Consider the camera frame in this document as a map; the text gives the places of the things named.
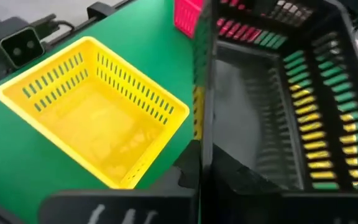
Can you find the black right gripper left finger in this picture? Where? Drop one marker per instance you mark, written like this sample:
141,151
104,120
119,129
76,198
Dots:
120,207

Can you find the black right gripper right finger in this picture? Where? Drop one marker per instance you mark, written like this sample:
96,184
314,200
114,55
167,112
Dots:
291,208

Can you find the black slotted plastic basket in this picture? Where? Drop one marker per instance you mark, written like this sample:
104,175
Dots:
244,109

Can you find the red slotted plastic basket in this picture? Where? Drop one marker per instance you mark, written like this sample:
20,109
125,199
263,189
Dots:
186,15

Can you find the black table-level camera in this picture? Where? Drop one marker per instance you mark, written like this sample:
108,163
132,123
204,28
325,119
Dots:
22,46

